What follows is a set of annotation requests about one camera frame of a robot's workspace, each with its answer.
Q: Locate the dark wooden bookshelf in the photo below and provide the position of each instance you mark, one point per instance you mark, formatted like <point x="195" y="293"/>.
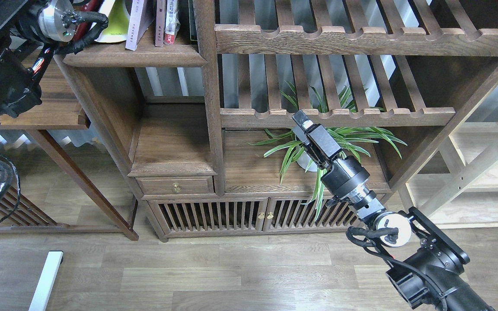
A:
<point x="416" y="67"/>

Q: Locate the right slatted cabinet door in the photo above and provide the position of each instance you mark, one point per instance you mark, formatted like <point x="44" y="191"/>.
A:
<point x="291" y="215"/>

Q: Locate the brown upright book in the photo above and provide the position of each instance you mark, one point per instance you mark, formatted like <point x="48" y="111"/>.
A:
<point x="160" y="22"/>

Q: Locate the white red upright book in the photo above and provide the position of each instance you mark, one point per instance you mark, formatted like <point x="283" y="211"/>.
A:
<point x="171" y="21"/>

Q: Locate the green spider plant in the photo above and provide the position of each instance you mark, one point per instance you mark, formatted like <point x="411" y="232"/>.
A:
<point x="346" y="137"/>

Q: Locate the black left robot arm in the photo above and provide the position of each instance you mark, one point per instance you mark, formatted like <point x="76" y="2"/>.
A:
<point x="31" y="33"/>

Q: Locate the slatted cabinet door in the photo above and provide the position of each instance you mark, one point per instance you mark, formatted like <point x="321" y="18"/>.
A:
<point x="291" y="215"/>
<point x="210" y="217"/>

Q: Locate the white plant pot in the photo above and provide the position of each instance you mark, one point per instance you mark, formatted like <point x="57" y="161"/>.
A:
<point x="304" y="160"/>

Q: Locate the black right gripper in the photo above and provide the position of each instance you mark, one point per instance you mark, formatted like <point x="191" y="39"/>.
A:
<point x="344" y="178"/>

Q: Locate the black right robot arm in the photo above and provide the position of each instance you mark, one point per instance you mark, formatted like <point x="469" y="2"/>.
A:
<point x="425" y="264"/>

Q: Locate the yellow green book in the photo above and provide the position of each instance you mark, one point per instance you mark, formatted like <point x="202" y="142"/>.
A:
<point x="118" y="15"/>

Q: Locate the white metal table leg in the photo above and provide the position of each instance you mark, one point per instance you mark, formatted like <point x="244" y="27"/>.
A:
<point x="46" y="281"/>

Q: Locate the left slatted cabinet door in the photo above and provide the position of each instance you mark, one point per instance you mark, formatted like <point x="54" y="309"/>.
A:
<point x="210" y="217"/>

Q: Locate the dark upright book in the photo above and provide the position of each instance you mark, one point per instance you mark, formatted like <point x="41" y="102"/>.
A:
<point x="191" y="23"/>

